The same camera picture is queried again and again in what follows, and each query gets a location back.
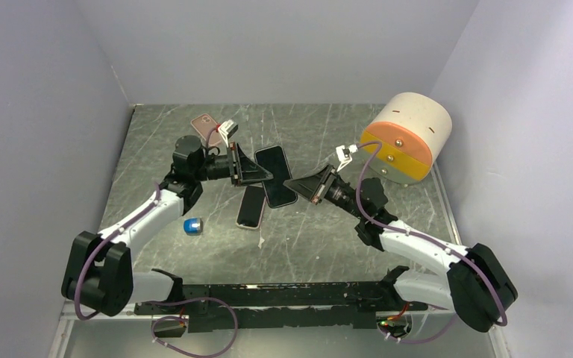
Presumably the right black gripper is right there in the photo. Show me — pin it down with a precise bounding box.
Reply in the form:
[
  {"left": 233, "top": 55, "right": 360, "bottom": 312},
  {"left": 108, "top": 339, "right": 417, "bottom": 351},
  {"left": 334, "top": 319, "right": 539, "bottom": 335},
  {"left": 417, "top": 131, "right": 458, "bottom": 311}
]
[{"left": 283, "top": 164, "right": 366, "bottom": 220}]

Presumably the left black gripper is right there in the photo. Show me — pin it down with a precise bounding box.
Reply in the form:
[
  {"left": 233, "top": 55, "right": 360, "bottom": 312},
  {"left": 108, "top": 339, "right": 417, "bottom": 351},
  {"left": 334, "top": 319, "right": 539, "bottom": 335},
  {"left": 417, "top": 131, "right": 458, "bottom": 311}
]
[{"left": 193, "top": 142, "right": 273, "bottom": 187}]

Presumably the black phone case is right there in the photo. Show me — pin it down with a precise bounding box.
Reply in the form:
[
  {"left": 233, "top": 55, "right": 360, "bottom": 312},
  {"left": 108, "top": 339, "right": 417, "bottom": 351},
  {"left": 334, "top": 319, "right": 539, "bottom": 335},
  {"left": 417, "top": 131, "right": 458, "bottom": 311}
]
[{"left": 253, "top": 145, "right": 299, "bottom": 210}]

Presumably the black smartphone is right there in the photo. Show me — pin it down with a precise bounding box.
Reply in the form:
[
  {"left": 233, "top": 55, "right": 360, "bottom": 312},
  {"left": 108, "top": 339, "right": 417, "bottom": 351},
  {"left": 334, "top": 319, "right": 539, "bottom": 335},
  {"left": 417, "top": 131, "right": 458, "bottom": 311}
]
[
  {"left": 237, "top": 186, "right": 266, "bottom": 229},
  {"left": 255, "top": 146, "right": 298, "bottom": 207}
]

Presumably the beige phone case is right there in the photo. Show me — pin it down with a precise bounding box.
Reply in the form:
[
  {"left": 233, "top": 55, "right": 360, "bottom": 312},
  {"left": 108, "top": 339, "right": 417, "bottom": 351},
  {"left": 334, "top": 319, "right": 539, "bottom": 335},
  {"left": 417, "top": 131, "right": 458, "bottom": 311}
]
[{"left": 235, "top": 185, "right": 267, "bottom": 231}]

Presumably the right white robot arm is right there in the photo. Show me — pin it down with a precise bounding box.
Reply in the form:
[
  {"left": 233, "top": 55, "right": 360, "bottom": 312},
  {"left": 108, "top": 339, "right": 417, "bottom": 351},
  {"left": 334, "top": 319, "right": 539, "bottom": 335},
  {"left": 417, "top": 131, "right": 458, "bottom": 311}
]
[{"left": 284, "top": 165, "right": 519, "bottom": 333}]

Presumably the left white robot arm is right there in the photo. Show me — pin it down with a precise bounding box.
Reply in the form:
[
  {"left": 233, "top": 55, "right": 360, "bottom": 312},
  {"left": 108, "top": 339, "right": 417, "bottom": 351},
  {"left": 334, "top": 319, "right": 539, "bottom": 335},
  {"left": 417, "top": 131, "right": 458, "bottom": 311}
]
[{"left": 61, "top": 135, "right": 273, "bottom": 320}]

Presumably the pink phone case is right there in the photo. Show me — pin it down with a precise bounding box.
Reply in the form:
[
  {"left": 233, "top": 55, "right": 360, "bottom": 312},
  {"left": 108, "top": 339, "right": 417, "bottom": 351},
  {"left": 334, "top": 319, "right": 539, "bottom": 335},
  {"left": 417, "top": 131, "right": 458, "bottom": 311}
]
[{"left": 190, "top": 113, "right": 226, "bottom": 147}]

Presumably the blue grey small cylinder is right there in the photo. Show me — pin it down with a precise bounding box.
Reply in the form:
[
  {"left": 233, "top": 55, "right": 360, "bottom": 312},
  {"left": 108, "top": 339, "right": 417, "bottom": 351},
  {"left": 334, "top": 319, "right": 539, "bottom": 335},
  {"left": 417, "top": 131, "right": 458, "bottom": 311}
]
[{"left": 183, "top": 218, "right": 204, "bottom": 236}]

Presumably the round drawer cabinet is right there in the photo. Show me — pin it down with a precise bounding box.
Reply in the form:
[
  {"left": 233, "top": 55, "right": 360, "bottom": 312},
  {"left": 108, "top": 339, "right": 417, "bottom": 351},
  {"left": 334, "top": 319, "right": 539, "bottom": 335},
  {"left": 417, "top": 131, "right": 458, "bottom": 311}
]
[{"left": 360, "top": 92, "right": 452, "bottom": 185}]

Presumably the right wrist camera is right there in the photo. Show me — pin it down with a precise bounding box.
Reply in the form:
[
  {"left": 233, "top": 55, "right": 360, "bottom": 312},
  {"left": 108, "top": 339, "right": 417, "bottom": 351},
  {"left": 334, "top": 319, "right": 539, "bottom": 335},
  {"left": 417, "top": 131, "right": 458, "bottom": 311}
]
[{"left": 335, "top": 144, "right": 359, "bottom": 172}]

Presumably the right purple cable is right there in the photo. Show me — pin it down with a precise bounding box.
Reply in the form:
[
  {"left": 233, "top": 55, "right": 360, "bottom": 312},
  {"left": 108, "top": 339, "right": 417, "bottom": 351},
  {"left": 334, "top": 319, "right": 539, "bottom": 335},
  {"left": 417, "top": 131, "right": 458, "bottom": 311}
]
[{"left": 354, "top": 141, "right": 509, "bottom": 345}]

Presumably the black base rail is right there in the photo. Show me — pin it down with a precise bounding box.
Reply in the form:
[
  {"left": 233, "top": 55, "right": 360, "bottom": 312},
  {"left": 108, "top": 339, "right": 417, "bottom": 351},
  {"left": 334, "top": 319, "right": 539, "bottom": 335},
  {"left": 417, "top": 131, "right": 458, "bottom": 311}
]
[{"left": 134, "top": 281, "right": 428, "bottom": 333}]

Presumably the aluminium frame rail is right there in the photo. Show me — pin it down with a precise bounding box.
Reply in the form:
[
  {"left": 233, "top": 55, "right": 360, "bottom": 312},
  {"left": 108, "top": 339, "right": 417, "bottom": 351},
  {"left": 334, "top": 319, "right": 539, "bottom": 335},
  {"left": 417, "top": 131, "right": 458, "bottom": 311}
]
[{"left": 60, "top": 301, "right": 138, "bottom": 321}]

